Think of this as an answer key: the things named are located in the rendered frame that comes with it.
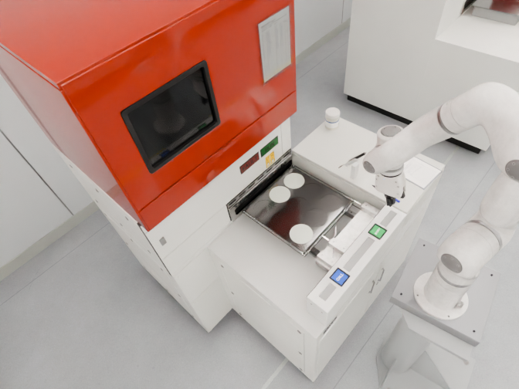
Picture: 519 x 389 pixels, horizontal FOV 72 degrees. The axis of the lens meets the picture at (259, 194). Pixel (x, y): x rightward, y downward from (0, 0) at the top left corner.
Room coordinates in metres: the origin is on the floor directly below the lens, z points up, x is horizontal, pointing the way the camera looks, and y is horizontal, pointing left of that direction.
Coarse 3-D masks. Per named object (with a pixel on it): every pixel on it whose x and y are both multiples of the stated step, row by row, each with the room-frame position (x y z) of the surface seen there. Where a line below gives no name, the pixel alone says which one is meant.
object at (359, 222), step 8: (360, 216) 0.89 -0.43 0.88; (368, 216) 0.88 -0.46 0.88; (352, 224) 0.85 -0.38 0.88; (360, 224) 0.85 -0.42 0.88; (344, 232) 0.82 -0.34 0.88; (352, 232) 0.81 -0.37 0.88; (360, 232) 0.80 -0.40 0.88; (344, 240) 0.78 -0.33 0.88; (352, 240) 0.77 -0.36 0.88; (328, 248) 0.75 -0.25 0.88; (336, 256) 0.71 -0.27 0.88; (320, 264) 0.69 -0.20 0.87
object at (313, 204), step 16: (304, 176) 1.15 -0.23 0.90; (304, 192) 1.06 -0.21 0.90; (320, 192) 1.04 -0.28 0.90; (336, 192) 1.02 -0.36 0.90; (256, 208) 1.01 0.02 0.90; (272, 208) 0.99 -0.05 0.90; (288, 208) 0.98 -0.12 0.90; (304, 208) 0.96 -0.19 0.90; (320, 208) 0.95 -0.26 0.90; (336, 208) 0.93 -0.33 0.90; (272, 224) 0.91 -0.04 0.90; (288, 224) 0.89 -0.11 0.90; (304, 224) 0.88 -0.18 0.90; (320, 224) 0.87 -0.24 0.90; (288, 240) 0.81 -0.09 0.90
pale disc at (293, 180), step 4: (288, 176) 1.17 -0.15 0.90; (292, 176) 1.17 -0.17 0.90; (296, 176) 1.16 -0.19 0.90; (300, 176) 1.16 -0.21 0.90; (284, 180) 1.15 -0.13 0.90; (288, 180) 1.15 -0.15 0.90; (292, 180) 1.14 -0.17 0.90; (296, 180) 1.14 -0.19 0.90; (300, 180) 1.13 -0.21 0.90; (288, 184) 1.12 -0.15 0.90; (292, 184) 1.11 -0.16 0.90; (296, 184) 1.11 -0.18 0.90; (300, 184) 1.11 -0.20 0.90
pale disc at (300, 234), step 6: (294, 228) 0.86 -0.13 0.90; (300, 228) 0.86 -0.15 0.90; (306, 228) 0.85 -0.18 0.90; (294, 234) 0.84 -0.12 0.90; (300, 234) 0.83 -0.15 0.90; (306, 234) 0.83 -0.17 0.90; (312, 234) 0.82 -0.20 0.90; (294, 240) 0.81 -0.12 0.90; (300, 240) 0.80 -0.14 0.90; (306, 240) 0.80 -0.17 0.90
